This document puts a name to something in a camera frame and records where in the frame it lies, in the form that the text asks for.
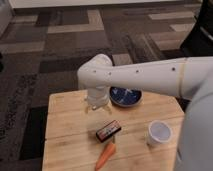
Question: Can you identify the blue ceramic bowl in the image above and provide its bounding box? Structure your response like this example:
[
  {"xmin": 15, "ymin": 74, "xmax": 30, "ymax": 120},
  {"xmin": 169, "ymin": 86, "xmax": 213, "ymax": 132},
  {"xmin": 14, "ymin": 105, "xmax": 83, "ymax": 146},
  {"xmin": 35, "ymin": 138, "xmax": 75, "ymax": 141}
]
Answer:
[{"xmin": 109, "ymin": 87, "xmax": 143, "ymax": 107}]

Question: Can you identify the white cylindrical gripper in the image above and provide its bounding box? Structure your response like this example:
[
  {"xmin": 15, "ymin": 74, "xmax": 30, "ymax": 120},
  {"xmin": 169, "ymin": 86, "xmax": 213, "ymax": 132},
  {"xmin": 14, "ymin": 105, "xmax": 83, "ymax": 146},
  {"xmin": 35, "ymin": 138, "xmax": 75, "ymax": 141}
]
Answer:
[{"xmin": 85, "ymin": 87, "xmax": 112, "ymax": 115}]

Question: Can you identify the black snack bar packet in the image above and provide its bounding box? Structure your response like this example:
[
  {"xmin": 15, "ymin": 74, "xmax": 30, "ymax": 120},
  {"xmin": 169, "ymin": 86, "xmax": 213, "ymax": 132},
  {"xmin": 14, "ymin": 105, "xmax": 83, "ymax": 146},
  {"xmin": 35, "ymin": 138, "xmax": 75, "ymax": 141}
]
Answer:
[{"xmin": 96, "ymin": 120, "xmax": 121, "ymax": 143}]

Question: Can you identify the wooden table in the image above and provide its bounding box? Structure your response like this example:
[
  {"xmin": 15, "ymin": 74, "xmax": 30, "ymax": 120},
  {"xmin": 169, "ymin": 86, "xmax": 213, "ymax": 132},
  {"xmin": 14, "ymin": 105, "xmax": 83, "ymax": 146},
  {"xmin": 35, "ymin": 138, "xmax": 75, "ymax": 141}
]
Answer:
[{"xmin": 42, "ymin": 90, "xmax": 184, "ymax": 171}]

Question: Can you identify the black chair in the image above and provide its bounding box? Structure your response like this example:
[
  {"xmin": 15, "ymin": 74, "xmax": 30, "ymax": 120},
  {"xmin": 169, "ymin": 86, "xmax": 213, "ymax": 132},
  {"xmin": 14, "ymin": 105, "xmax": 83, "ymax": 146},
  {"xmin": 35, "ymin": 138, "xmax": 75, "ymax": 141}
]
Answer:
[{"xmin": 180, "ymin": 0, "xmax": 213, "ymax": 57}]

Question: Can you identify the white ceramic cup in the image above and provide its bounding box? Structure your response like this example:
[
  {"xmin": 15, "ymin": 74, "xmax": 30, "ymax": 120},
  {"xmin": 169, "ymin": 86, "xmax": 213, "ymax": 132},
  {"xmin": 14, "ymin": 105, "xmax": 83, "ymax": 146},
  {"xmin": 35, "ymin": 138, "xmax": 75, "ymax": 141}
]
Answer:
[{"xmin": 147, "ymin": 120, "xmax": 172, "ymax": 147}]

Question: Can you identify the orange carrot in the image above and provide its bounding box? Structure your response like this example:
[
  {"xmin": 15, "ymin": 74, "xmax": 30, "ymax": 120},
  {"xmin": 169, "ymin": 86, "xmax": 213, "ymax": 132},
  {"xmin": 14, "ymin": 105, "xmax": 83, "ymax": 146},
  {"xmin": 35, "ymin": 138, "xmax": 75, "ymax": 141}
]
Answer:
[{"xmin": 95, "ymin": 139, "xmax": 116, "ymax": 171}]

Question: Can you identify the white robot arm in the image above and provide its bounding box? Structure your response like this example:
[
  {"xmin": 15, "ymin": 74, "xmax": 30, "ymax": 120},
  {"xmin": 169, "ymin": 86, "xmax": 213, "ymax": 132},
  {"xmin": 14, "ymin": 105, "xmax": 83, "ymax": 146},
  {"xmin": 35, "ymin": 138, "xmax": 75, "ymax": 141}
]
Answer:
[{"xmin": 77, "ymin": 54, "xmax": 213, "ymax": 171}]

